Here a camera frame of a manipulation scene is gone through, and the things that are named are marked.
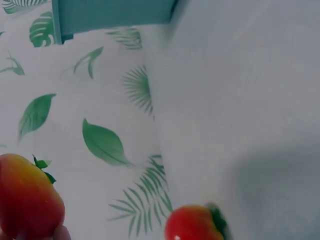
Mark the person's left hand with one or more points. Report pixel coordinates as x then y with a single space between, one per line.
63 233

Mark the person's left fingers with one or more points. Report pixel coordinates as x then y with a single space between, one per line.
63 233

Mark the red yellow fruit with leaves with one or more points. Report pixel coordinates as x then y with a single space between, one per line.
27 200

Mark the red fruit with green stem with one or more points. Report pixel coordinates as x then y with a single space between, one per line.
192 223

